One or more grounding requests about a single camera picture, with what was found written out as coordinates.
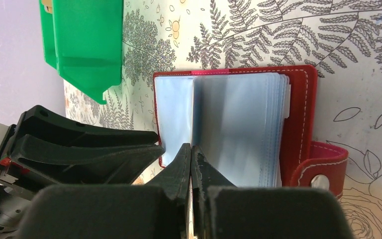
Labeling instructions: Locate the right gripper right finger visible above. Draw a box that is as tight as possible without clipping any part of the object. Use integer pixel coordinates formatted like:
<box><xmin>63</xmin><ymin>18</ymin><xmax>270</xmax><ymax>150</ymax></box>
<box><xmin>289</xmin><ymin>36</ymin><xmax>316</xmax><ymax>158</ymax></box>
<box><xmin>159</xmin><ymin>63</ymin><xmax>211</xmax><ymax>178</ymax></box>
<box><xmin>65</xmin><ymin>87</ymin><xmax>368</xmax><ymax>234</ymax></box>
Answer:
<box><xmin>191</xmin><ymin>145</ymin><xmax>353</xmax><ymax>239</ymax></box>

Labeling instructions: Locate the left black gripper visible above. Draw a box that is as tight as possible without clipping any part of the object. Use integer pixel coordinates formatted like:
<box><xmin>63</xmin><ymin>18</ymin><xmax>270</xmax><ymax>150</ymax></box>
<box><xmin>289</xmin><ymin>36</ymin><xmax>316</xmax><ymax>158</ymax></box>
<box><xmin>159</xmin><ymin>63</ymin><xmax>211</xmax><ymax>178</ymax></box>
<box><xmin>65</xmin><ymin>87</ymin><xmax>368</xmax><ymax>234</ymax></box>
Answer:
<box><xmin>0</xmin><ymin>119</ymin><xmax>165</xmax><ymax>239</ymax></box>

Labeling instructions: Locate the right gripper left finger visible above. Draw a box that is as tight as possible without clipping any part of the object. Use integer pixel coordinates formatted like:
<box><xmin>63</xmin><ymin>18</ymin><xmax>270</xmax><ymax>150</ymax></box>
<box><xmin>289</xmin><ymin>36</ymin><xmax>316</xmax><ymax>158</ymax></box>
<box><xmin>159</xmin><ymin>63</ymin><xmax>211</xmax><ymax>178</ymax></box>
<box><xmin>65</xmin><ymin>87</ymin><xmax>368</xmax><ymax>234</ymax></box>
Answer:
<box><xmin>16</xmin><ymin>143</ymin><xmax>191</xmax><ymax>239</ymax></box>

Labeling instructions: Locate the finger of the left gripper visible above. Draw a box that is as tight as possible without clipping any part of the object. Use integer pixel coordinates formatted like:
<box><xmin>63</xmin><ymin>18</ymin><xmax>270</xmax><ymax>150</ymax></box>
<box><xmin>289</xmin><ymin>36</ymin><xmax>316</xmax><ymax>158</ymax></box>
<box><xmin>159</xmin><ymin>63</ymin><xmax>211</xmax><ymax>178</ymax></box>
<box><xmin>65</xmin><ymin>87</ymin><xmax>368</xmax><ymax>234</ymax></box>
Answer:
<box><xmin>14</xmin><ymin>105</ymin><xmax>159</xmax><ymax>145</ymax></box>

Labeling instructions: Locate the red leather card holder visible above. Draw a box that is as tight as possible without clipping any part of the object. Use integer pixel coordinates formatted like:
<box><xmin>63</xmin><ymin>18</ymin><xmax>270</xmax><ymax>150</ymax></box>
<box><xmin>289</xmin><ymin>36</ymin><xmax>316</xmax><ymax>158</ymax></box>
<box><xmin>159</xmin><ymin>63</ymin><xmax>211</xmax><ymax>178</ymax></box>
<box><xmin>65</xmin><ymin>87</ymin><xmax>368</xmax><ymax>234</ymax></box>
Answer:
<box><xmin>153</xmin><ymin>65</ymin><xmax>348</xmax><ymax>197</ymax></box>

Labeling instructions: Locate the green plastic bin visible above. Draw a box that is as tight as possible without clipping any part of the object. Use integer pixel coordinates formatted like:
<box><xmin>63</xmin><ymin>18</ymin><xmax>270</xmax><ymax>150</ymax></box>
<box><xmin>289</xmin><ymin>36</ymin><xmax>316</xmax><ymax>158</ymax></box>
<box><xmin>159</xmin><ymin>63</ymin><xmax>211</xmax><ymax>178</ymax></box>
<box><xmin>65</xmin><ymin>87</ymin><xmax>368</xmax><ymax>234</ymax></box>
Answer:
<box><xmin>39</xmin><ymin>0</ymin><xmax>124</xmax><ymax>105</ymax></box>

